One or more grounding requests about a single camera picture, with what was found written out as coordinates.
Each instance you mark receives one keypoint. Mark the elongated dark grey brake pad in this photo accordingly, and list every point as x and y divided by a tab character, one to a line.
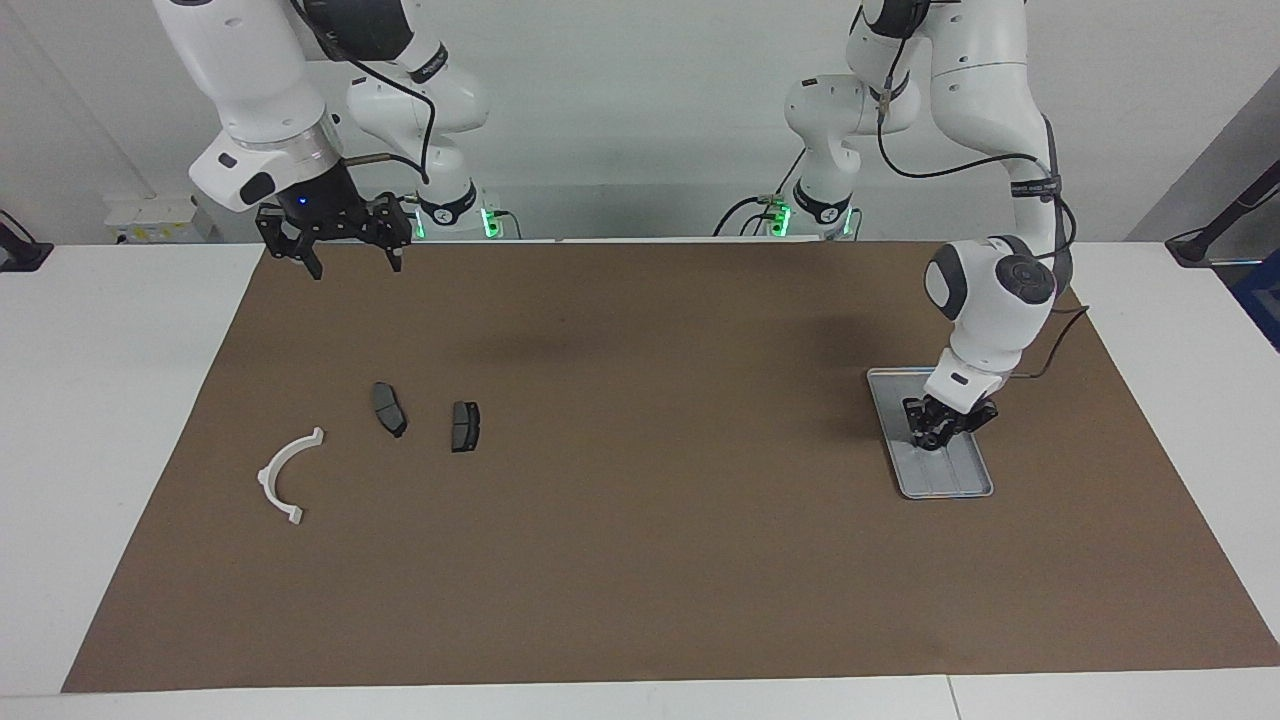
389	408

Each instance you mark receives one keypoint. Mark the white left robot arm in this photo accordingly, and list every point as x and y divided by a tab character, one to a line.
990	320

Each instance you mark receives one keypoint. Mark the black stand with rod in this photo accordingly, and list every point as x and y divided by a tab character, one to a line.
1225	215

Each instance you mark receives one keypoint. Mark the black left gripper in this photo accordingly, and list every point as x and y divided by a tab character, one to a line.
950	418

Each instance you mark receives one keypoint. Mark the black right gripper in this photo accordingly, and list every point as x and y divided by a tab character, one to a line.
330	215

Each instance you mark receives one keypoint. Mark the blue box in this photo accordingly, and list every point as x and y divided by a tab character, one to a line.
1262	300

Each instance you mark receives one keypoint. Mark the silver metal tray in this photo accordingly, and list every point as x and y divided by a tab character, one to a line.
950	475

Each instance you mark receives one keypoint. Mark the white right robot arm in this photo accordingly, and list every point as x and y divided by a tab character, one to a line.
250	90

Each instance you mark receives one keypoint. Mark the rectangular dark grey brake pad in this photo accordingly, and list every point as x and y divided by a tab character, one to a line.
466	427

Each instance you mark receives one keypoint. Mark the black table clamp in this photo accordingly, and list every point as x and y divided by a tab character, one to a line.
20	252

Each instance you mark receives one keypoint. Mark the brown table mat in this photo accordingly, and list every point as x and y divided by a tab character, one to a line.
650	560

